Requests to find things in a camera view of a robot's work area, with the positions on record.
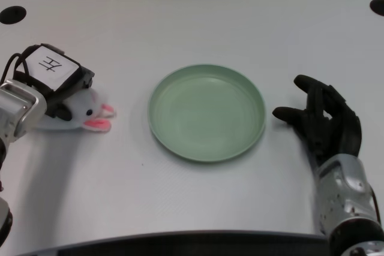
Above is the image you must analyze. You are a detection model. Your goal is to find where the green round plate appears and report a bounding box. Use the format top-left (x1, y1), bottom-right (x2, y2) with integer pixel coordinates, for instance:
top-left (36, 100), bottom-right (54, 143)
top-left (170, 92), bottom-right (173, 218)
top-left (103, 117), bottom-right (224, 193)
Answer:
top-left (148, 64), bottom-right (267, 163)

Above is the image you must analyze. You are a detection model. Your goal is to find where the black cable grommet hole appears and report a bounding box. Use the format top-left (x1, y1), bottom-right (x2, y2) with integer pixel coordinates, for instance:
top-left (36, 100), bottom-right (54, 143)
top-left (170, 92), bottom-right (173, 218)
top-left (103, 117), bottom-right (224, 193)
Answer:
top-left (0, 5), bottom-right (27, 25)
top-left (369, 0), bottom-right (384, 17)

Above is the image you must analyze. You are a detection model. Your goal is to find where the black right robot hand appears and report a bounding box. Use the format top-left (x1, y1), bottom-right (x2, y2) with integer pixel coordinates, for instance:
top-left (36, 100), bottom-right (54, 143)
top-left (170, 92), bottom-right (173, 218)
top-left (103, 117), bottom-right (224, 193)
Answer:
top-left (272, 74), bottom-right (362, 167)

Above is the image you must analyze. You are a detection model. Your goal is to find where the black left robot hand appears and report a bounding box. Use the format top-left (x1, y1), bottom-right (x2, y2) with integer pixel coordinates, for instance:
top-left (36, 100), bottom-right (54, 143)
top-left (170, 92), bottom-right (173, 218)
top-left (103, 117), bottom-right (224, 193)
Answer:
top-left (13, 44), bottom-right (95, 119)

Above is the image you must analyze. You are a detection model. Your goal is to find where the white plush rabbit doll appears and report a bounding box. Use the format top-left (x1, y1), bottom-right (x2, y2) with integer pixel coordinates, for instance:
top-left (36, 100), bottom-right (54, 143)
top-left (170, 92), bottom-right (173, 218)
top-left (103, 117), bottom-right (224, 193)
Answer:
top-left (37, 87), bottom-right (117, 133)

